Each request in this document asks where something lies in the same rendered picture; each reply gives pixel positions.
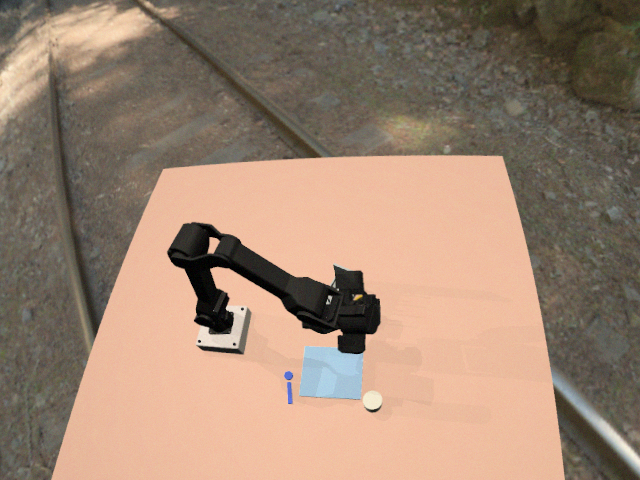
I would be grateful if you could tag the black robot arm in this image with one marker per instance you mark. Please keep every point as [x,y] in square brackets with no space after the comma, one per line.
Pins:
[303,297]

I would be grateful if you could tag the light blue square mat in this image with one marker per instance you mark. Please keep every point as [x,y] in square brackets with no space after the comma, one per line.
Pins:
[328,373]

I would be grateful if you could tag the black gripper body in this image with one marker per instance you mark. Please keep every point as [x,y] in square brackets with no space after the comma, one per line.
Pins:
[349,282]

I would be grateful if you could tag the grey dish rack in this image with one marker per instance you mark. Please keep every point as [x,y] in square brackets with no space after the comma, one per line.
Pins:
[337,268]

